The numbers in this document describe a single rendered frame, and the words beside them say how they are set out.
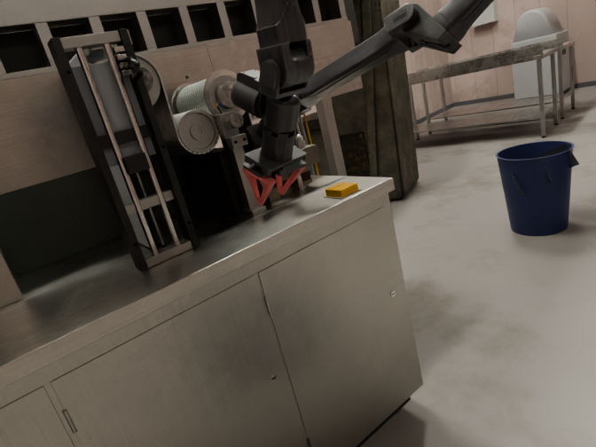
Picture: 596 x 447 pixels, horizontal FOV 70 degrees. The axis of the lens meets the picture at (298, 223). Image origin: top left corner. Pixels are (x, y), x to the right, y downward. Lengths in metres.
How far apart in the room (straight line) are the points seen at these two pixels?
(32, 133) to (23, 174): 0.12
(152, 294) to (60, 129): 0.73
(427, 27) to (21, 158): 1.16
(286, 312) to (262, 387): 0.20
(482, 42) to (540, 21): 1.43
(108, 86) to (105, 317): 0.52
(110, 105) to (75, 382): 0.61
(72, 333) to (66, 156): 0.72
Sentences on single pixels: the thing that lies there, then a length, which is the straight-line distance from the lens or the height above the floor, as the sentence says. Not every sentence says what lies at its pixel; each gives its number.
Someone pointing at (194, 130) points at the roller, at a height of 1.18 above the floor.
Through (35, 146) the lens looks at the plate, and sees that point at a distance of 1.51.
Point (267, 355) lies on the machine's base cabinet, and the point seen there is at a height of 0.59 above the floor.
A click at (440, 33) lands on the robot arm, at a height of 1.26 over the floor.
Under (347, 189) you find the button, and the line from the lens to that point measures 1.24.
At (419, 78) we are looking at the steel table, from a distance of 5.93.
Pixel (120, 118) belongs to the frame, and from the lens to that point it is 1.11.
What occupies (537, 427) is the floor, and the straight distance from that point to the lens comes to 1.75.
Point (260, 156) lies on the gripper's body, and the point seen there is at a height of 1.13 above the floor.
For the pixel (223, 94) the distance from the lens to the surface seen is 1.30.
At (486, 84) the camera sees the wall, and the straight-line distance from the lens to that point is 9.52.
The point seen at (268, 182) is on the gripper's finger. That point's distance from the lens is 0.75.
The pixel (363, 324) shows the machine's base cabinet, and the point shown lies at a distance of 1.39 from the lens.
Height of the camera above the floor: 1.24
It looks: 18 degrees down
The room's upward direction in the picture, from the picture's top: 14 degrees counter-clockwise
